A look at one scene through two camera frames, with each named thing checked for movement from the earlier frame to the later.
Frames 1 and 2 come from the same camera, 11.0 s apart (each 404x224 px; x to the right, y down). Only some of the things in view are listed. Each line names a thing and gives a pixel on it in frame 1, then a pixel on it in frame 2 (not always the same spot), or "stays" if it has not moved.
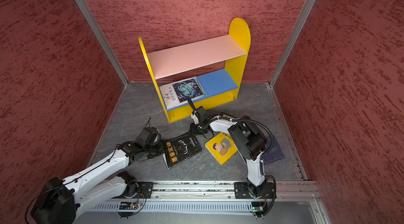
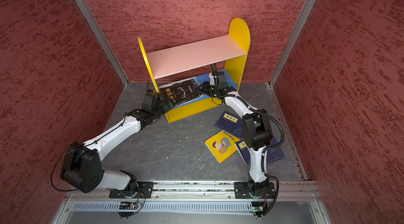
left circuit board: x=128 y=205 stays
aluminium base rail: x=292 y=190 stays
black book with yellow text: x=178 y=150 to x=181 y=91
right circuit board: x=257 y=206 stays
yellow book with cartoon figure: x=222 y=146 stays
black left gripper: x=161 y=150 to x=166 y=107
